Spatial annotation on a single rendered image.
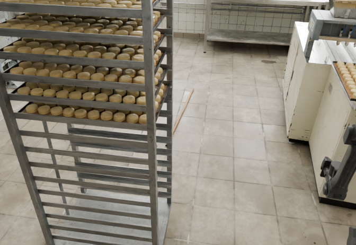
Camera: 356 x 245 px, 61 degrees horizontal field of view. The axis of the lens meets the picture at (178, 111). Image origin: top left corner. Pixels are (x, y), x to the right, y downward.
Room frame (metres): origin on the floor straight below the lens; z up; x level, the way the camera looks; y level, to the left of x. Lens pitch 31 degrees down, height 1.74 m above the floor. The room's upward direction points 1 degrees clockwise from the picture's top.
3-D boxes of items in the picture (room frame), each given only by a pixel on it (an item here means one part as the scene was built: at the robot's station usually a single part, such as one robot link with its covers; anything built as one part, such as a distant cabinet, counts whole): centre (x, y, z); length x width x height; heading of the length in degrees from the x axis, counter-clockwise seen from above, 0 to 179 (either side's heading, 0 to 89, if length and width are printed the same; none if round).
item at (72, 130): (1.44, 0.35, 0.69); 0.64 x 0.03 x 0.03; 83
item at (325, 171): (1.08, -0.73, 0.76); 0.07 x 0.07 x 0.10; 76
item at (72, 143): (1.44, 0.35, 0.60); 0.64 x 0.03 x 0.03; 83
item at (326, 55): (2.86, -1.32, 0.88); 1.28 x 0.01 x 0.07; 166
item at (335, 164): (0.99, -0.70, 0.80); 0.12 x 0.09 x 0.12; 164
